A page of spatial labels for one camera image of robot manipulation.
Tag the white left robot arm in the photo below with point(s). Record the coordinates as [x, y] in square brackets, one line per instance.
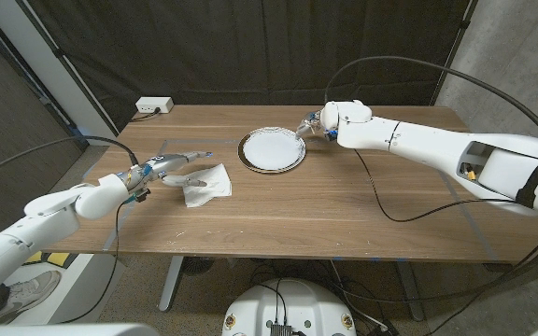
[40, 214]

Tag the white plastic plate gold rim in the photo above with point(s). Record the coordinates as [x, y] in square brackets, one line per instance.
[271, 150]

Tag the grey sneaker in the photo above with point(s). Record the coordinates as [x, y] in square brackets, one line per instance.
[26, 294]

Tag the black backdrop curtain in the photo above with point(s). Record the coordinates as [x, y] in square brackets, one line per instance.
[250, 46]

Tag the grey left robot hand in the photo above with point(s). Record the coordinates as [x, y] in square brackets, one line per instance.
[166, 163]

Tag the yellow black floor pad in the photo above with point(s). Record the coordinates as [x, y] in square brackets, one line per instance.
[56, 259]

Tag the white tissue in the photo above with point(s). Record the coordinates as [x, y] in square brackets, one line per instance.
[215, 191]

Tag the grey table leg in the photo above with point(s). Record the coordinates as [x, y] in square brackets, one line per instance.
[411, 294]
[170, 284]

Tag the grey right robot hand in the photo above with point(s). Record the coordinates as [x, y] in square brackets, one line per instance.
[311, 123]

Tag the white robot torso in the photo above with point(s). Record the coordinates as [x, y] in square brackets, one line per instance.
[292, 308]

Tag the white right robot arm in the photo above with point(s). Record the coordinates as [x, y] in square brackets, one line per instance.
[437, 144]

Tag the white power strip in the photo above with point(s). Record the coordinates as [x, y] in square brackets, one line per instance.
[150, 103]

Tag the black backdrop stand pole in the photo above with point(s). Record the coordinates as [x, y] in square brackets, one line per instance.
[59, 52]
[465, 24]

